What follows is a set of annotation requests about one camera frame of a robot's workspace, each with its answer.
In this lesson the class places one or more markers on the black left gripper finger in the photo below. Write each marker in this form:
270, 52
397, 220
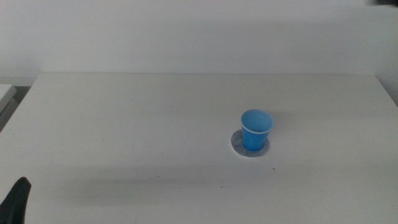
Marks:
15, 202

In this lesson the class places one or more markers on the round grey cup mat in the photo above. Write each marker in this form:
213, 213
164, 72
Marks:
235, 143

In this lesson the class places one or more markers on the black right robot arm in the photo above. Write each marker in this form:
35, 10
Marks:
387, 1

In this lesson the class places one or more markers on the blue plastic cup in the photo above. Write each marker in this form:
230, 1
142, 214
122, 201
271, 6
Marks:
255, 137

